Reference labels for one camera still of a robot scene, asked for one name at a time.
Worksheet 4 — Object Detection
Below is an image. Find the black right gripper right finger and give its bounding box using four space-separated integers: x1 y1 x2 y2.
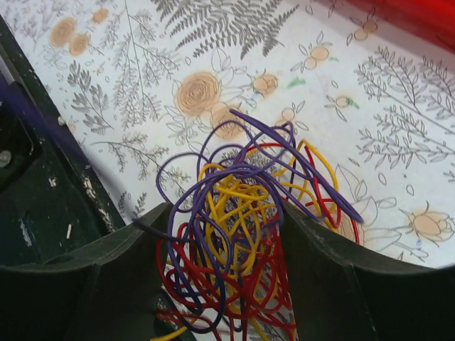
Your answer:
282 204 454 340

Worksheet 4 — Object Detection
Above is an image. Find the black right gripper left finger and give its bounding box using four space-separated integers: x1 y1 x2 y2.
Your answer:
1 202 171 340

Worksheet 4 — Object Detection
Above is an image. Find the yellow thin cable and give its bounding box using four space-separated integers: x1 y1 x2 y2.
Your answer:
149 139 338 341

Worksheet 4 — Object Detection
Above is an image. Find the purple thin cable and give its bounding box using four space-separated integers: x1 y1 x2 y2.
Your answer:
134 108 364 335

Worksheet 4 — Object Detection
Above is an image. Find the floral patterned table mat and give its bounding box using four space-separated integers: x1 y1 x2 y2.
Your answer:
0 0 455 341

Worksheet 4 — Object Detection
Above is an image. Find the red plastic bin right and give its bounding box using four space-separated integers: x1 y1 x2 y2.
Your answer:
312 0 455 54

